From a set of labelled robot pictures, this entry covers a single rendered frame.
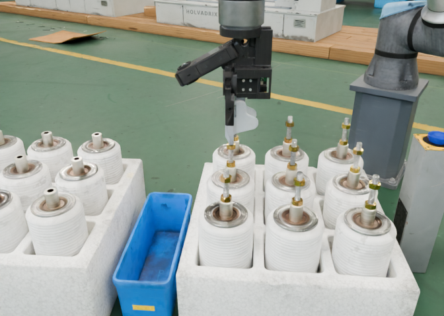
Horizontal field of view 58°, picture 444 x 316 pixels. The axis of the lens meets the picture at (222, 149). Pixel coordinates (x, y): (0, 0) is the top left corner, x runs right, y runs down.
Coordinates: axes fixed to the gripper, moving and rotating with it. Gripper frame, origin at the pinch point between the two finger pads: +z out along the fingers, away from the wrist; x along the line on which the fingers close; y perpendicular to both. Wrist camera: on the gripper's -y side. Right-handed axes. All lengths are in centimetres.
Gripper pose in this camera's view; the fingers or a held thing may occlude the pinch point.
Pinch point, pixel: (227, 136)
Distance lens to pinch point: 74.8
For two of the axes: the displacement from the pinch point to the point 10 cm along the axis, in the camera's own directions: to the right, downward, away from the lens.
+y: 10.0, 0.0, 0.0
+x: 0.0, -4.5, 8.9
